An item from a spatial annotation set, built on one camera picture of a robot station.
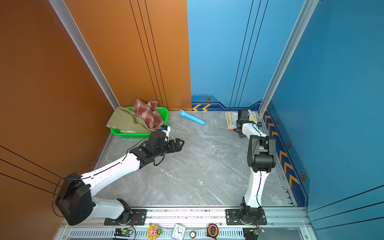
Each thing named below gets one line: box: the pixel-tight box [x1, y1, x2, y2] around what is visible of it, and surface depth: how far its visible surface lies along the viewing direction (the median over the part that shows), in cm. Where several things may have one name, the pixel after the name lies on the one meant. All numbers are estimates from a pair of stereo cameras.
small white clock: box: [171, 223, 186, 240], surface depth 70 cm
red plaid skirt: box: [132, 99, 164, 130], surface depth 107 cm
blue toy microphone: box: [178, 109, 206, 125], surface depth 118 cm
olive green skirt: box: [105, 106, 157, 133], surface depth 104 cm
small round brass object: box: [190, 230, 197, 239], surface depth 68 cm
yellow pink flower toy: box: [148, 222, 162, 240], surface depth 68 cm
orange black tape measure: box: [206, 223, 219, 240], surface depth 69 cm
